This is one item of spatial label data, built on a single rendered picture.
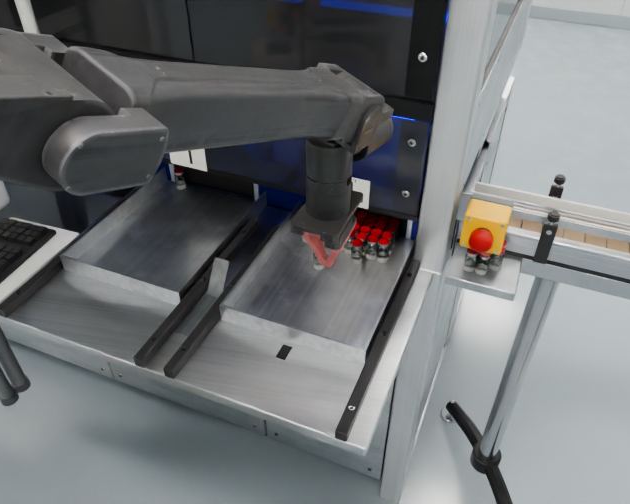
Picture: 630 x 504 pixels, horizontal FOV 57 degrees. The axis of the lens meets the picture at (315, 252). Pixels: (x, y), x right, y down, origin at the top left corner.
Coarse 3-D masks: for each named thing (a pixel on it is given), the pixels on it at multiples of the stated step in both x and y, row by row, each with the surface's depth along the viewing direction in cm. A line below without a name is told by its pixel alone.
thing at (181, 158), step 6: (192, 150) 114; (198, 150) 113; (174, 156) 116; (180, 156) 116; (186, 156) 115; (192, 156) 114; (198, 156) 114; (204, 156) 113; (174, 162) 117; (180, 162) 117; (186, 162) 116; (198, 162) 115; (204, 162) 114; (198, 168) 116; (204, 168) 115
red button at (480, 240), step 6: (474, 234) 96; (480, 234) 96; (486, 234) 96; (468, 240) 98; (474, 240) 96; (480, 240) 96; (486, 240) 96; (492, 240) 96; (474, 246) 97; (480, 246) 96; (486, 246) 96; (480, 252) 98
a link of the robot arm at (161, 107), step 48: (48, 48) 34; (144, 96) 34; (192, 96) 38; (240, 96) 43; (288, 96) 48; (336, 96) 55; (48, 144) 29; (96, 144) 29; (144, 144) 32; (192, 144) 42; (240, 144) 47; (96, 192) 32
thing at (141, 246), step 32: (160, 192) 129; (192, 192) 129; (96, 224) 114; (128, 224) 120; (160, 224) 120; (192, 224) 120; (224, 224) 120; (64, 256) 107; (96, 256) 112; (128, 256) 112; (160, 256) 112; (192, 256) 112; (128, 288) 104; (160, 288) 101
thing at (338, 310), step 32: (288, 224) 117; (288, 256) 112; (256, 288) 105; (288, 288) 105; (320, 288) 105; (352, 288) 105; (384, 288) 105; (224, 320) 99; (256, 320) 95; (288, 320) 99; (320, 320) 99; (352, 320) 99; (352, 352) 91
